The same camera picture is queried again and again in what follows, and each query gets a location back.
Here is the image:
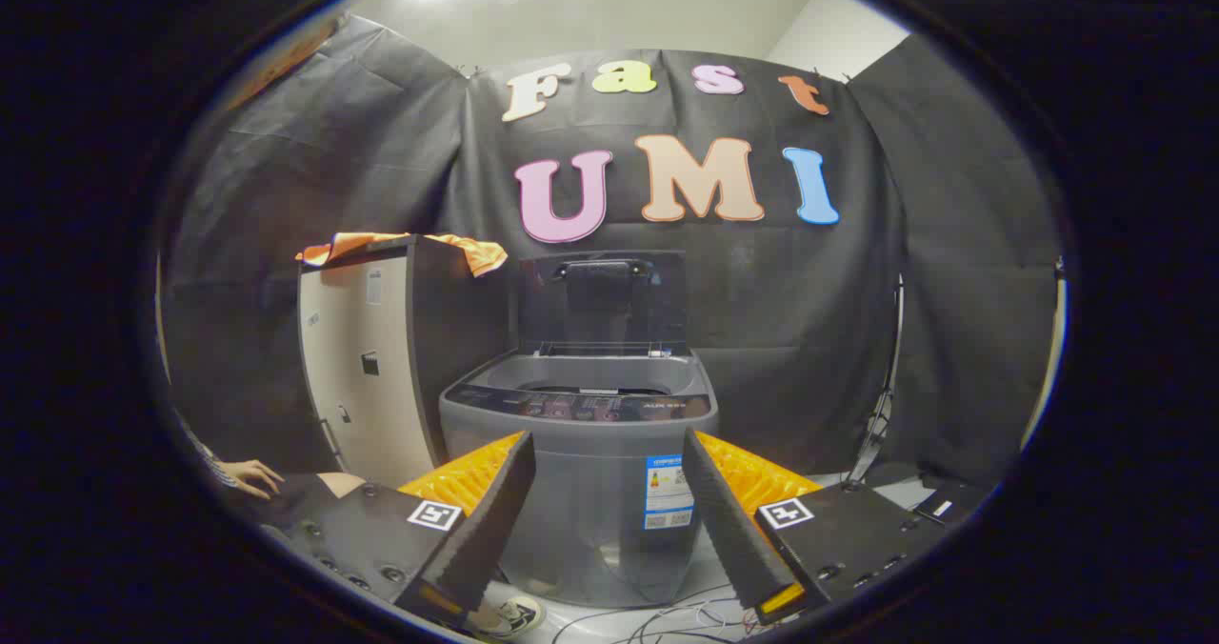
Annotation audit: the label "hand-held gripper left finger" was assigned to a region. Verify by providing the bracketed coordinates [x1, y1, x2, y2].
[262, 430, 536, 626]

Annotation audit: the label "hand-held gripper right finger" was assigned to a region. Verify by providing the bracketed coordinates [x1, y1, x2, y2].
[681, 428, 958, 626]

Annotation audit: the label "grey washing machine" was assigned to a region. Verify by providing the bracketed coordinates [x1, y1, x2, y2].
[438, 347, 720, 609]

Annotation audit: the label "orange shirt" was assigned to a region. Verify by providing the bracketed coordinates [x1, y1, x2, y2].
[295, 231, 509, 278]

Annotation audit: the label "person's white shoe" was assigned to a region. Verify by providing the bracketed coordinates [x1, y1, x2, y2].
[471, 594, 544, 637]

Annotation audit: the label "person's leg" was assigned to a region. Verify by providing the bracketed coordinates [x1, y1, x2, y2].
[229, 471, 368, 531]

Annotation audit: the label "dark cabinet with beige door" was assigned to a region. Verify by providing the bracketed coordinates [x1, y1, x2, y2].
[297, 234, 520, 490]

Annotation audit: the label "black light stand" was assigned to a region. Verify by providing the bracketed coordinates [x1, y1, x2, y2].
[843, 277, 906, 488]

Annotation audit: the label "black device with white label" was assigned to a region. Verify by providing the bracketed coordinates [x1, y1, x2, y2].
[909, 477, 991, 531]

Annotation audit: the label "black backdrop cloth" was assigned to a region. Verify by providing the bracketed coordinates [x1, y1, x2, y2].
[157, 15, 1063, 488]

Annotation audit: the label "floor cables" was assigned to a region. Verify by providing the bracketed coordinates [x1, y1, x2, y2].
[552, 582, 763, 644]

